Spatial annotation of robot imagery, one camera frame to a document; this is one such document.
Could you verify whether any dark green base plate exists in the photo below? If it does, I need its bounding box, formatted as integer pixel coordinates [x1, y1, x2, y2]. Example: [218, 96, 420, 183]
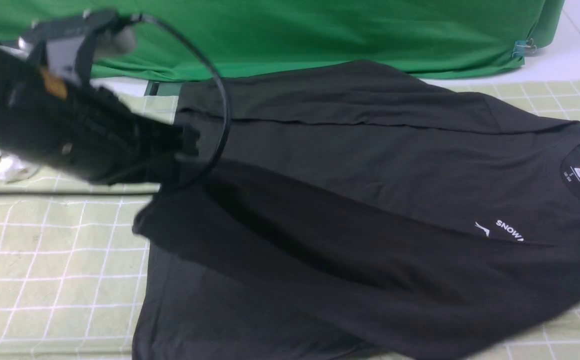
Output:
[143, 80, 183, 97]

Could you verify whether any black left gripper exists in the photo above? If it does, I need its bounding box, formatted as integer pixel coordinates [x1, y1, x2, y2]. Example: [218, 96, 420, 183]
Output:
[85, 88, 201, 185]

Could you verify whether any green backdrop cloth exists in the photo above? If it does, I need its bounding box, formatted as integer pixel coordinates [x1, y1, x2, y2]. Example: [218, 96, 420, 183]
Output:
[0, 0, 564, 80]

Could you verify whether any gray wrist camera mount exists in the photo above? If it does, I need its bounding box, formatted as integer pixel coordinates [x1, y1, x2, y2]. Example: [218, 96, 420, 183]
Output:
[16, 7, 137, 87]

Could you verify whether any crumpled white shirt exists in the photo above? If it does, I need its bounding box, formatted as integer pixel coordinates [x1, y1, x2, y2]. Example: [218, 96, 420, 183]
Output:
[0, 150, 41, 183]

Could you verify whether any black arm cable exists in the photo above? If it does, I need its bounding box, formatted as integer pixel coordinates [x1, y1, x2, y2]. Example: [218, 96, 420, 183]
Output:
[0, 12, 232, 197]

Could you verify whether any light green checkered tablecloth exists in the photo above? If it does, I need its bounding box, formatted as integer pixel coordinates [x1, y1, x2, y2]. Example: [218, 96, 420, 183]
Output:
[0, 80, 580, 360]

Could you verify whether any teal binder clip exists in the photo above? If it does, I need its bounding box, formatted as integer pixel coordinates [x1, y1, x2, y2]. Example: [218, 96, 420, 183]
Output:
[511, 38, 538, 59]

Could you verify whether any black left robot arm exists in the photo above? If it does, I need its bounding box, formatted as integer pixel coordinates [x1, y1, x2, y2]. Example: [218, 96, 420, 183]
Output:
[0, 50, 200, 185]

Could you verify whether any dark gray long-sleeved shirt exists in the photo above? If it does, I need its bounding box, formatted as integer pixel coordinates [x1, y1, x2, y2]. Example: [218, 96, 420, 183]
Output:
[132, 61, 580, 360]

